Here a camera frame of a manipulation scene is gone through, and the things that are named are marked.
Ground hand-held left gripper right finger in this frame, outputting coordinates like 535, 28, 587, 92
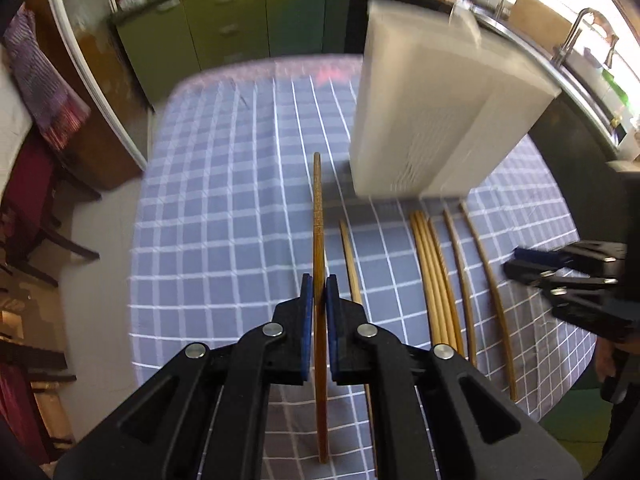
325, 274, 583, 480

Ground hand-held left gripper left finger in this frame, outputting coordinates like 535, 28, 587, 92
52, 273, 316, 480

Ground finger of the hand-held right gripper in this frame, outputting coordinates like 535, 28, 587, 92
513, 242, 629, 281
502, 260, 640, 343

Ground dark wooden chopstick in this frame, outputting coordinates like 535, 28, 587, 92
312, 152, 331, 463
339, 220, 378, 478
443, 210, 478, 368
459, 202, 518, 403

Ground light bamboo chopstick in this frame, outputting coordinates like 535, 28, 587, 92
426, 217, 466, 357
416, 212, 456, 350
410, 212, 446, 347

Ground white slotted utensil holder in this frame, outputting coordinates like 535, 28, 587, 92
348, 0, 562, 199

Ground person's right hand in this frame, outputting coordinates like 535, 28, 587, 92
594, 339, 621, 386

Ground dark counter cabinet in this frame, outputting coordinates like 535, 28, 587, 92
527, 92, 640, 241

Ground grey checked tablecloth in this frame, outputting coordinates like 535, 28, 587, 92
129, 55, 596, 480

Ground metal sink faucet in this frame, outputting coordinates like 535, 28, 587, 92
551, 7, 621, 69

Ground wooden cutting board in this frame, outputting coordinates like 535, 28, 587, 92
509, 0, 576, 43

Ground dark wooden chair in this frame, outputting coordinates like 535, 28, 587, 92
0, 300, 78, 463
0, 132, 103, 288

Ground green kitchen cabinets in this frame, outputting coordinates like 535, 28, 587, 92
111, 0, 353, 107

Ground purple checked hanging cloth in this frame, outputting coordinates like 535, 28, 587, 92
2, 9, 92, 152

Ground white bedding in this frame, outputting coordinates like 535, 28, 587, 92
0, 57, 33, 173

